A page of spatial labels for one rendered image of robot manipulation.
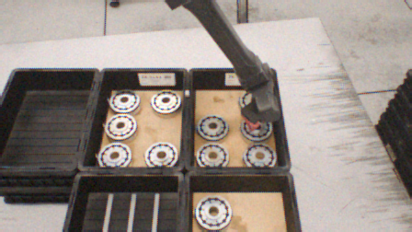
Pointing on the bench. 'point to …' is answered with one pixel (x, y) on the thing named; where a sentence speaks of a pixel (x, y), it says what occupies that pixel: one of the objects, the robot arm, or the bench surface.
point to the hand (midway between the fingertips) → (257, 124)
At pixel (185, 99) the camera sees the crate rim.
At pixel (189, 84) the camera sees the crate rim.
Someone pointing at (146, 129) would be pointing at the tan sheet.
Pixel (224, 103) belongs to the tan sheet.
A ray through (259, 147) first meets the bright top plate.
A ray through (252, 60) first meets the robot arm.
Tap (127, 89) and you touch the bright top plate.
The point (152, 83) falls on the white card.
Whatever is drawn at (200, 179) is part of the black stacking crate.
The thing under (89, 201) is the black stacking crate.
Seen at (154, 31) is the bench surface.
